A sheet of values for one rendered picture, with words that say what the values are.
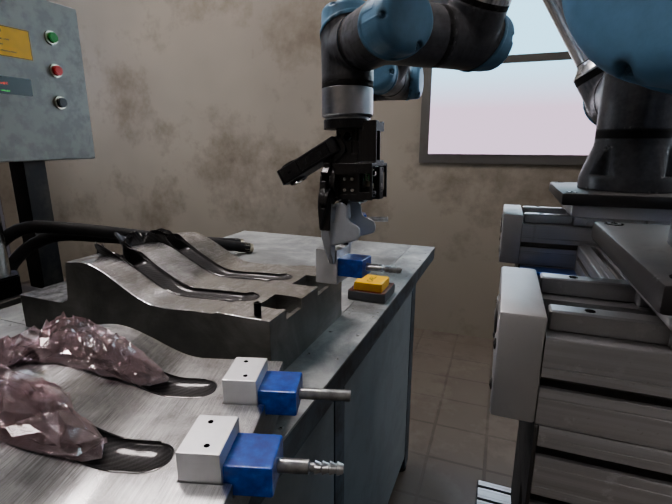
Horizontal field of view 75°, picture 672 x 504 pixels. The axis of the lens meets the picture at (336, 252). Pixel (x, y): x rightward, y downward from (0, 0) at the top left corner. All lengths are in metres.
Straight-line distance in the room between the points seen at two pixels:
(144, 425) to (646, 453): 0.42
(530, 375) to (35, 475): 0.39
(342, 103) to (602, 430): 0.48
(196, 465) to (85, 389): 0.16
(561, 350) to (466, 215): 2.21
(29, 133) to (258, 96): 1.78
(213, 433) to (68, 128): 1.16
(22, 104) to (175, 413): 1.04
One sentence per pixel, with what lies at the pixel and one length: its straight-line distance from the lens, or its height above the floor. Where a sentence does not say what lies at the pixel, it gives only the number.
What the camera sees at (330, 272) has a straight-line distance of 0.68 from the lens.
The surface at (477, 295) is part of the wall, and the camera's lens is 2.66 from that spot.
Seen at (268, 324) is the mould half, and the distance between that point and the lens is 0.59.
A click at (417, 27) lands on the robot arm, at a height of 1.24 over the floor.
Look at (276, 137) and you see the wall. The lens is 2.86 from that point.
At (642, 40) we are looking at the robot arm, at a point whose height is 1.16.
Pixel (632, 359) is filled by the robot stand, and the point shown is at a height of 0.97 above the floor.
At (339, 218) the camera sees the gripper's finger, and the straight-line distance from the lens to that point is 0.64.
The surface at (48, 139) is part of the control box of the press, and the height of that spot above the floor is 1.12.
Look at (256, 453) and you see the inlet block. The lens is 0.40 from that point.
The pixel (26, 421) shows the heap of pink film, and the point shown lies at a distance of 0.46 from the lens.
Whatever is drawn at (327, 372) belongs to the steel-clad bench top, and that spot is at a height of 0.80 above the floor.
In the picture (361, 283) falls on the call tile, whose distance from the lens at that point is 0.90.
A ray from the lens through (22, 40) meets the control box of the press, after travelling 1.42.
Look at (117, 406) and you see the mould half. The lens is 0.50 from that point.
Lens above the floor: 1.12
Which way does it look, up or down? 14 degrees down
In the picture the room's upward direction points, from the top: straight up
